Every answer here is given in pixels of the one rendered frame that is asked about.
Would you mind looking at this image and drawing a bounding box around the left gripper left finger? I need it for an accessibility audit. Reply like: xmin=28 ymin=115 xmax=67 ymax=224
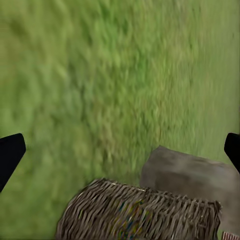
xmin=0 ymin=133 xmax=26 ymax=193

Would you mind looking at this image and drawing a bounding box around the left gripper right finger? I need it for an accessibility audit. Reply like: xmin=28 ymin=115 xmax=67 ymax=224
xmin=224 ymin=133 xmax=240 ymax=173

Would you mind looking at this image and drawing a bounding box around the wicker basket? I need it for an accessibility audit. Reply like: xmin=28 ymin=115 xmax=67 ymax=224
xmin=54 ymin=177 xmax=223 ymax=240

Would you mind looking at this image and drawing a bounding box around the easter egg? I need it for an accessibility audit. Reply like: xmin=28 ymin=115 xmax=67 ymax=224
xmin=108 ymin=200 xmax=149 ymax=240

